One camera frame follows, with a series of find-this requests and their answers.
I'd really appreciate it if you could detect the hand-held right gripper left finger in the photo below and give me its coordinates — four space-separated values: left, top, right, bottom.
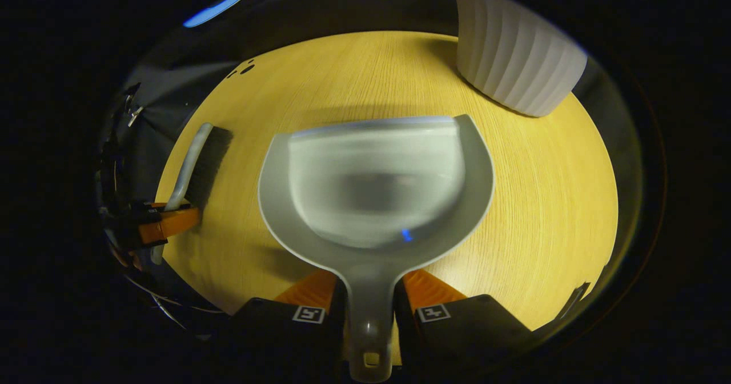
228 269 348 384

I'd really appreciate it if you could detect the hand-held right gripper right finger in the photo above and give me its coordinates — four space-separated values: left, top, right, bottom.
394 269 537 384

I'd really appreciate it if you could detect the small white broom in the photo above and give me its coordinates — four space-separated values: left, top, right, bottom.
150 122 234 266

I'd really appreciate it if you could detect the grey white dustpan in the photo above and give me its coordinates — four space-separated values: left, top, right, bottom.
258 114 495 383

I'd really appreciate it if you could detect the white ribbed garbage bin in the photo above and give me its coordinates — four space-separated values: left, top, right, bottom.
443 0 589 118

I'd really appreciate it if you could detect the wooden desktop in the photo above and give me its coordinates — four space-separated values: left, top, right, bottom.
154 30 620 367

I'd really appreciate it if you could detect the thin grey cable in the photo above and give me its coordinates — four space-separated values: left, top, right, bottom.
123 273 229 339

